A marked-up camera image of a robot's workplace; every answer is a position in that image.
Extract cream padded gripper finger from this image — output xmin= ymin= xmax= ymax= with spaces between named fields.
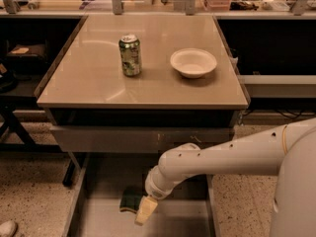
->
xmin=134 ymin=196 xmax=158 ymax=225

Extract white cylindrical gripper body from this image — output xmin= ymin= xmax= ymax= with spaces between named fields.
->
xmin=145 ymin=166 xmax=180 ymax=200

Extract green yellow sponge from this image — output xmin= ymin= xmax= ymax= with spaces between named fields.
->
xmin=119 ymin=187 xmax=143 ymax=213

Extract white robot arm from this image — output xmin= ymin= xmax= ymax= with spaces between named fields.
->
xmin=135 ymin=118 xmax=316 ymax=237

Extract open grey middle drawer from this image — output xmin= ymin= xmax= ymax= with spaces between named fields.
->
xmin=63 ymin=153 xmax=220 ymax=237

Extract grey drawer cabinet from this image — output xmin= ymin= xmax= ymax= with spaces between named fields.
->
xmin=38 ymin=14 xmax=249 ymax=153

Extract grey top drawer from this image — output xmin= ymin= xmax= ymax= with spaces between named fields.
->
xmin=50 ymin=125 xmax=234 ymax=153

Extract white paper bowl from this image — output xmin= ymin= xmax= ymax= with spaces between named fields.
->
xmin=170 ymin=48 xmax=217 ymax=79

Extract green soda can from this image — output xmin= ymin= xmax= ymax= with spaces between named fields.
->
xmin=118 ymin=34 xmax=142 ymax=77

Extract white shoe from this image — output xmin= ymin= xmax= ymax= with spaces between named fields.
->
xmin=0 ymin=220 xmax=18 ymax=237

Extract black table leg frame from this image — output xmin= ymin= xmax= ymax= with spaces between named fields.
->
xmin=0 ymin=99 xmax=77 ymax=187

